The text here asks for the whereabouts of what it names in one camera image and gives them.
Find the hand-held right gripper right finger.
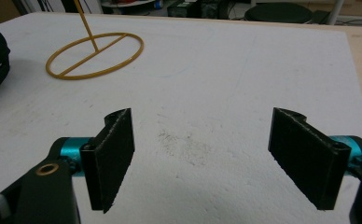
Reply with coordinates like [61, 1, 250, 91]
[268, 106, 362, 211]

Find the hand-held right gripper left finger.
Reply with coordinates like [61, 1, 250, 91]
[59, 107, 136, 215]

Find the white foam mat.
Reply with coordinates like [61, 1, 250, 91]
[0, 12, 362, 224]

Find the black round stool seat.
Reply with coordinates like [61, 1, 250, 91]
[244, 2, 313, 24]

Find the white pole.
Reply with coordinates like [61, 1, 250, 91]
[326, 0, 345, 26]

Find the black equipment box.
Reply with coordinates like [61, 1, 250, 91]
[166, 0, 230, 20]

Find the gold wire stand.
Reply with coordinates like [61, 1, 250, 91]
[45, 0, 146, 81]

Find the black floor cable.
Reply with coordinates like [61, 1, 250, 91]
[337, 17, 362, 28]

